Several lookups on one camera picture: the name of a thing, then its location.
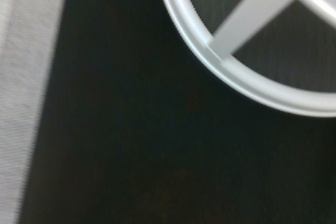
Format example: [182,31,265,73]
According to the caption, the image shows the white two-tier round shelf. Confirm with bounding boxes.
[163,0,336,117]

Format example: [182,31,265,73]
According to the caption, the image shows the grey woven placemat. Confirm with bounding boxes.
[0,0,64,224]

